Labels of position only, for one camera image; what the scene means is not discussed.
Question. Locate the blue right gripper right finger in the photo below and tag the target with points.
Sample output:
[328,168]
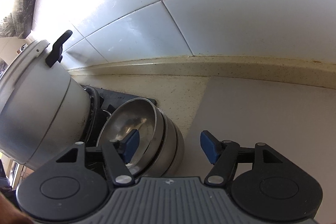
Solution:
[210,146]

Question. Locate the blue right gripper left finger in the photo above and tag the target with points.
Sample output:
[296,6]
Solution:
[129,145]

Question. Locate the steel bowl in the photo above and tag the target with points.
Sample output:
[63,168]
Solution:
[179,153]
[166,152]
[142,115]

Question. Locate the black gas stove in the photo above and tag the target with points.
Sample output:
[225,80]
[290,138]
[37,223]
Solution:
[103,103]

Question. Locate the silver pressure cooker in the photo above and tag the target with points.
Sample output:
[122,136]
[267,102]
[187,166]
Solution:
[43,109]

